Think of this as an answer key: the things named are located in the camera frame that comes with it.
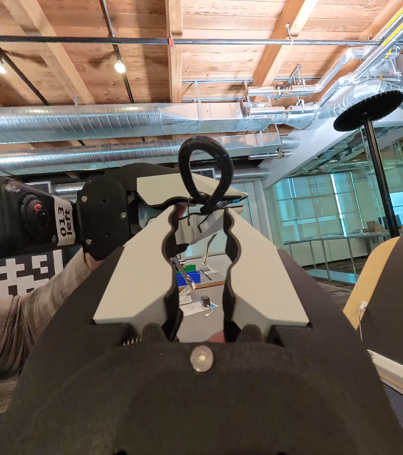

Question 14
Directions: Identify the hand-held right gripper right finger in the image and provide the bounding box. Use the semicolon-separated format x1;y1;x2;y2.
222;208;311;342

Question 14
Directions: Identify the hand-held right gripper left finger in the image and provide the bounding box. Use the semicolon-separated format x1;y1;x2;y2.
92;206;188;342

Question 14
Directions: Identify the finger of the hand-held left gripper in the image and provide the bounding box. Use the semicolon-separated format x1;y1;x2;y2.
185;208;225;241
136;174;249;214

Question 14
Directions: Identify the black braided hdmi cable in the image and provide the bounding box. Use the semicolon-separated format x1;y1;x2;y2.
177;135;235;215

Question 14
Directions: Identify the person's left forearm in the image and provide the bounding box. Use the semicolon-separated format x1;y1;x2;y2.
0;249;125;384

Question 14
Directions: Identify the thin ceiling pipe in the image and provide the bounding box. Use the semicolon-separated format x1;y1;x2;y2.
0;34;403;46

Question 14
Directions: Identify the black floor lamp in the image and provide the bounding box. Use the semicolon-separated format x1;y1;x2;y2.
332;88;403;239

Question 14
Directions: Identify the silver ceiling duct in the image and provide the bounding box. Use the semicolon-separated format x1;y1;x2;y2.
0;138;300;176
0;100;303;148

